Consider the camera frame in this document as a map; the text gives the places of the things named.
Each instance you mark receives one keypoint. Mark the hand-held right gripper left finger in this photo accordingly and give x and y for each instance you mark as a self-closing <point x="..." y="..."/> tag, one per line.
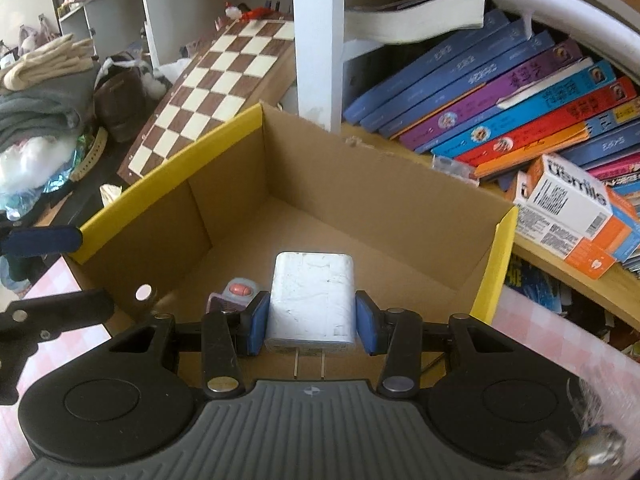
<point x="257" y="324"/>

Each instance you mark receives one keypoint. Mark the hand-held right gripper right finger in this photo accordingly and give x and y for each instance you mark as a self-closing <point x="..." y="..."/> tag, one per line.
<point x="368" y="325"/>

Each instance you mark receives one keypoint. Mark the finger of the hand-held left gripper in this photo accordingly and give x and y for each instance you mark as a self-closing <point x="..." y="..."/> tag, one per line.
<point x="47" y="240"/>
<point x="75" y="307"/>

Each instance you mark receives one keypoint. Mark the white charger adapter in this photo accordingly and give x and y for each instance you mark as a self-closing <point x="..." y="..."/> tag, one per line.
<point x="310" y="300"/>

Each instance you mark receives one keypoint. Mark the cardboard box with yellow edges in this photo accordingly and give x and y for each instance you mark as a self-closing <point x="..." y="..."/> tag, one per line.
<point x="350" y="200"/>

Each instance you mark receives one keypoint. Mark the small purple gadget orange button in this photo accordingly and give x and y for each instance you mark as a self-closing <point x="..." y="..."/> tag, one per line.
<point x="234" y="292"/>

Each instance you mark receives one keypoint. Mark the shiny iridescent wrapper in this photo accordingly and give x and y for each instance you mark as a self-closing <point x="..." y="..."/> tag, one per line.
<point x="70" y="170"/>

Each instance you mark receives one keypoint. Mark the white fluffy stuffing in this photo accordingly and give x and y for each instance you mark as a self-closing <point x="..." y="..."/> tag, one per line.
<point x="30" y="160"/>

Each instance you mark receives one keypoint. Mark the grey folded blanket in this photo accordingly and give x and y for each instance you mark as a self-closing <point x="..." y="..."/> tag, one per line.
<point x="40" y="110"/>

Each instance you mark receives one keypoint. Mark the brown leather bag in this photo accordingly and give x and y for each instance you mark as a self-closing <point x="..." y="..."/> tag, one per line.
<point x="120" y="100"/>

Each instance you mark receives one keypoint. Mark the pile of dark magazines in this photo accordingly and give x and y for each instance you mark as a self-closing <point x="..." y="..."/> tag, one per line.
<point x="537" y="285"/>

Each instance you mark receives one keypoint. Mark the beige folded cloth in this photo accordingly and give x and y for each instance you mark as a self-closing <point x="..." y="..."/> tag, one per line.
<point x="47" y="62"/>

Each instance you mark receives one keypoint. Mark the pink checkered tablecloth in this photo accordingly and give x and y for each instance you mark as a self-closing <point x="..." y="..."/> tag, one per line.
<point x="550" y="345"/>

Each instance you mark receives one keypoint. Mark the white plastic bag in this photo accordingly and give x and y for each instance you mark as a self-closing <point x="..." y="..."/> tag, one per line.
<point x="167" y="75"/>

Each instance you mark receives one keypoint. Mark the orange and white flat box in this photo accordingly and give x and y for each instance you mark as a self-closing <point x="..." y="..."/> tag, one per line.
<point x="585" y="255"/>

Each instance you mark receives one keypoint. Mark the brown and cream chessboard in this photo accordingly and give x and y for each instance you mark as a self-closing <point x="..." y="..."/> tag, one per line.
<point x="220" y="75"/>

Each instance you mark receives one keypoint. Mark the white box with barcode label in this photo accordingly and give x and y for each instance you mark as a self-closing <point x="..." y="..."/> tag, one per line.
<point x="570" y="195"/>

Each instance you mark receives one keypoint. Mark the white shelf unit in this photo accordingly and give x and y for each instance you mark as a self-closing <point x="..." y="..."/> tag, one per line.
<point x="150" y="5"/>

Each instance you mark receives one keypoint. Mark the row of leaning paperback books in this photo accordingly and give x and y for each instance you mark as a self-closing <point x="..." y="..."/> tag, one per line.
<point x="500" y="90"/>

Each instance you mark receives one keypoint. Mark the orange carton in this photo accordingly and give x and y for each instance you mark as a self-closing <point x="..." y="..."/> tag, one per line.
<point x="627" y="225"/>

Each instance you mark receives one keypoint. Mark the thick open book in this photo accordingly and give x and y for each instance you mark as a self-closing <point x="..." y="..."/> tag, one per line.
<point x="415" y="20"/>

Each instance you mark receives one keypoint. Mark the small red toy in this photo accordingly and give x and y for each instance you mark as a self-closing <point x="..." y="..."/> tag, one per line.
<point x="257" y="13"/>

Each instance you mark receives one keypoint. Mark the white curved plastic bar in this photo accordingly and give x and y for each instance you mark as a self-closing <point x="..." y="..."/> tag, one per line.
<point x="575" y="15"/>

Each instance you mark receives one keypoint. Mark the white shelf post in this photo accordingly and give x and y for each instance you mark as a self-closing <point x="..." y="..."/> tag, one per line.
<point x="317" y="35"/>

